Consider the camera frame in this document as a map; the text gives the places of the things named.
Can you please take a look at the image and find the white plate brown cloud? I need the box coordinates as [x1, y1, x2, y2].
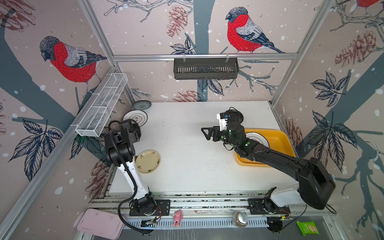
[246, 132, 270, 148]

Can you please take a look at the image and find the white plate dark rim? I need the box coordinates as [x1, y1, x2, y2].
[123, 110, 148, 127]

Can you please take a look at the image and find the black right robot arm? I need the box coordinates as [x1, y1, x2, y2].
[201, 110, 336, 210]

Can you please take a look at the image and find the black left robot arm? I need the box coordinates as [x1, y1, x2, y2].
[104, 120, 157, 235]

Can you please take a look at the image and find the yellow plastic bin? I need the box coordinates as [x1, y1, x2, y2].
[235, 129, 296, 168]

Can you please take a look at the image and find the small black plate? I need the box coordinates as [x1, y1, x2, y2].
[228, 109, 244, 123]

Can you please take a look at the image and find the cream yellow plate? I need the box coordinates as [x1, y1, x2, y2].
[135, 150, 161, 174]

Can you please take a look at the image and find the small teal plate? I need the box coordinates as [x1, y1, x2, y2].
[133, 100, 152, 111]

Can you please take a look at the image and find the pink toy figure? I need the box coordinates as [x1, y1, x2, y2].
[172, 210, 184, 227]

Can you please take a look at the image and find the silver round object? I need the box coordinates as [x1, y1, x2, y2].
[232, 212, 248, 228]

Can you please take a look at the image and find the green snack packet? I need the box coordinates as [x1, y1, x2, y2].
[297, 221, 320, 236]

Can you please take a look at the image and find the pink tray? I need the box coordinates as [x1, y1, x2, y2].
[77, 209, 125, 240]

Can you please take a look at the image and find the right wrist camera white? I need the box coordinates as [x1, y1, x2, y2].
[217, 113, 230, 131]

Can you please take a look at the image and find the black hanging wire basket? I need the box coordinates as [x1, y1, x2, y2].
[174, 58, 239, 80]

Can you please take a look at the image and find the aluminium rail base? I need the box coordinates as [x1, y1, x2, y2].
[89, 191, 334, 230]

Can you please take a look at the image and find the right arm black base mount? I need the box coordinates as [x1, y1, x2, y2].
[247, 187, 291, 215]

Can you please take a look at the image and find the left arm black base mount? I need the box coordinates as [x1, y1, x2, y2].
[129, 192, 171, 217]

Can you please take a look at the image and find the white mesh wall shelf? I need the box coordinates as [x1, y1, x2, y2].
[76, 73, 128, 137]

